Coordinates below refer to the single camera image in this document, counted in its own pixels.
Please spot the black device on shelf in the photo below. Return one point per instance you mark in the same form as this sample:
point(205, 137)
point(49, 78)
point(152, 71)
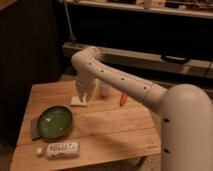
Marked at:
point(172, 59)

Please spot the lying plastic water bottle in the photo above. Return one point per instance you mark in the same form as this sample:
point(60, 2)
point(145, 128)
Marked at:
point(58, 150)

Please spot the white square sponge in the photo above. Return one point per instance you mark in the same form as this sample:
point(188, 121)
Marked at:
point(75, 101)

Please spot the long wooden bench shelf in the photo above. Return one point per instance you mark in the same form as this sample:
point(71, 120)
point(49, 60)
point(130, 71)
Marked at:
point(152, 65)

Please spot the orange carrot toy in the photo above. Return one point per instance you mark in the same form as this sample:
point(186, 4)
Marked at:
point(123, 99)

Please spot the upper wooden shelf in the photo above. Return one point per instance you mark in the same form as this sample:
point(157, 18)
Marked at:
point(128, 7)

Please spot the wooden table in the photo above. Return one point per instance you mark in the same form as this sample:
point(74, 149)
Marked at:
point(104, 130)

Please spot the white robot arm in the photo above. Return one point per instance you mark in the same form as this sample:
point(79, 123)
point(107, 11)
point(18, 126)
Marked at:
point(186, 111)

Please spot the metal stand pole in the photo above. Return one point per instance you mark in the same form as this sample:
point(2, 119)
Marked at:
point(72, 37)

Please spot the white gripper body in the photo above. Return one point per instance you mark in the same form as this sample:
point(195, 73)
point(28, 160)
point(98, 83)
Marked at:
point(85, 90)

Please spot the green round plate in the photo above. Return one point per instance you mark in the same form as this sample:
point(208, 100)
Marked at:
point(54, 122)

